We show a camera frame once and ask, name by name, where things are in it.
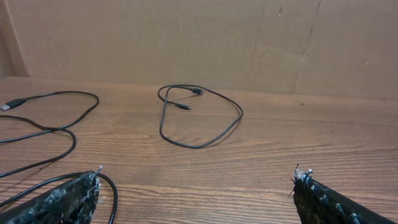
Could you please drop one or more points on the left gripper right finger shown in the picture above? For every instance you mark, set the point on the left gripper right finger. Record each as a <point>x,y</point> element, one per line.
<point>319,204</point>

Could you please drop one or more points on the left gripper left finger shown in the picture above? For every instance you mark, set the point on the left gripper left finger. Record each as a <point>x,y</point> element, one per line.
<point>73,202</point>

